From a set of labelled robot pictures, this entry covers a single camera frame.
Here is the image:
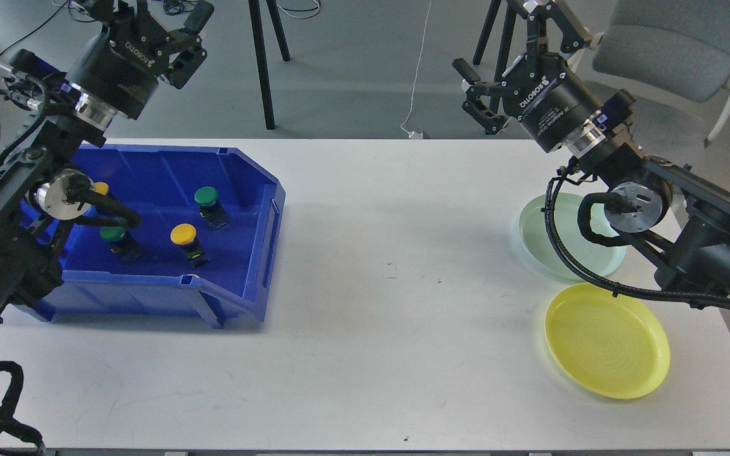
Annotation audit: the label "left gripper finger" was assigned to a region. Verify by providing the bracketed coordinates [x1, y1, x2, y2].
[164, 49, 207, 89]
[172, 1, 215, 40]

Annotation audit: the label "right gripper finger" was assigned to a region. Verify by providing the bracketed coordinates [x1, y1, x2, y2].
[509, 1, 597, 64]
[452, 58, 509, 135]

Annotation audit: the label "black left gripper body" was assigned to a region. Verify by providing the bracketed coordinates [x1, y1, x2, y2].
[67, 13, 201, 119]

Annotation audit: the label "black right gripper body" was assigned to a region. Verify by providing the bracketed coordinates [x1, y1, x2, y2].
[492, 53, 601, 153]

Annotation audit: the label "yellow push button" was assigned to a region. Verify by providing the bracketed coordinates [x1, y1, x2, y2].
[93, 181, 110, 196]
[170, 223, 209, 268]

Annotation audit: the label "green push button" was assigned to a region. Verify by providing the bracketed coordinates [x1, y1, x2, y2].
[193, 186, 229, 231]
[99, 226, 144, 263]

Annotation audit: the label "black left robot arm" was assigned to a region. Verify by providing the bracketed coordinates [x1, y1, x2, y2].
[0, 1, 214, 455]

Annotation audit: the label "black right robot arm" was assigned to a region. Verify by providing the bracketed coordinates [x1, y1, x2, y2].
[452, 1, 730, 310]

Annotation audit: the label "yellow push button back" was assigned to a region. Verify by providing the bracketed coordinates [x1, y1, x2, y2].
[93, 181, 110, 196]

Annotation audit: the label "light green plate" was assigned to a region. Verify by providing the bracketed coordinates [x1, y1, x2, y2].
[518, 193, 627, 281]

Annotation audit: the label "yellow plate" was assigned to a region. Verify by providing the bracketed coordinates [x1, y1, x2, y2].
[542, 283, 671, 400]

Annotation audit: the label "black tripod right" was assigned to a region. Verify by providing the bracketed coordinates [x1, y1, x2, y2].
[472, 0, 518, 115]

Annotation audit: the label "black tripod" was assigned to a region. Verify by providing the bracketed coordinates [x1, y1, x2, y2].
[247, 1, 291, 130]
[472, 0, 518, 115]

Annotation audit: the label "black tripod left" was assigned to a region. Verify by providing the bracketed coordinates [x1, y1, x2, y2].
[247, 1, 291, 130]

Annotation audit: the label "grey office chair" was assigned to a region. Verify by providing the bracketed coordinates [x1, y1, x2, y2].
[584, 0, 730, 191]

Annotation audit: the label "blue plastic storage bin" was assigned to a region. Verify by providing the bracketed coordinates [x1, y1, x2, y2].
[22, 144, 286, 329]

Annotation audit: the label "black floor cables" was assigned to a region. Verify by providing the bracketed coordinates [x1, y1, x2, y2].
[0, 0, 321, 102]

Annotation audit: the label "white cable with plug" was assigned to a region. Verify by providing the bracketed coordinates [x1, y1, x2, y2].
[400, 0, 433, 140]

